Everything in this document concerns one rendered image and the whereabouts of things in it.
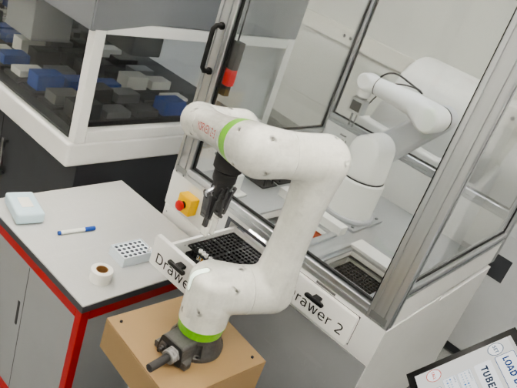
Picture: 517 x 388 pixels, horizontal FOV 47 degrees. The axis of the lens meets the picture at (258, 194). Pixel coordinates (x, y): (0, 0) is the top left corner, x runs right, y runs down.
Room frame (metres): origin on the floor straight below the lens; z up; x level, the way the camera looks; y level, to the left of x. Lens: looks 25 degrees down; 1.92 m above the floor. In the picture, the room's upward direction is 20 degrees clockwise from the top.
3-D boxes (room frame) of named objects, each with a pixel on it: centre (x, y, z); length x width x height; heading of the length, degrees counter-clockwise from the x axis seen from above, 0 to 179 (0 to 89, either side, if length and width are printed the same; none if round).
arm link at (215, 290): (1.26, 0.02, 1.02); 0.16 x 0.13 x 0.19; 120
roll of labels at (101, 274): (1.52, 0.38, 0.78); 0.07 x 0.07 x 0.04
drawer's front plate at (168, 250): (1.54, 0.14, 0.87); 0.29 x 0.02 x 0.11; 56
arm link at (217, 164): (1.65, 0.12, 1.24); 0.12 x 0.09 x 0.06; 56
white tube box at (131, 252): (1.69, 0.34, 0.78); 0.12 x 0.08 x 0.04; 144
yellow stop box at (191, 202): (1.97, 0.24, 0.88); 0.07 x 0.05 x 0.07; 56
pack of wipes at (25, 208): (1.72, 0.75, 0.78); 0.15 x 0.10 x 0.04; 44
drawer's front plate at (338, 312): (1.63, -0.30, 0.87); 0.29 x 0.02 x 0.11; 56
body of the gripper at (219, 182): (1.64, 0.11, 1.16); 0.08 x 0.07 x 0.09; 146
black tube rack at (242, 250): (1.70, 0.03, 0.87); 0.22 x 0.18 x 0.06; 146
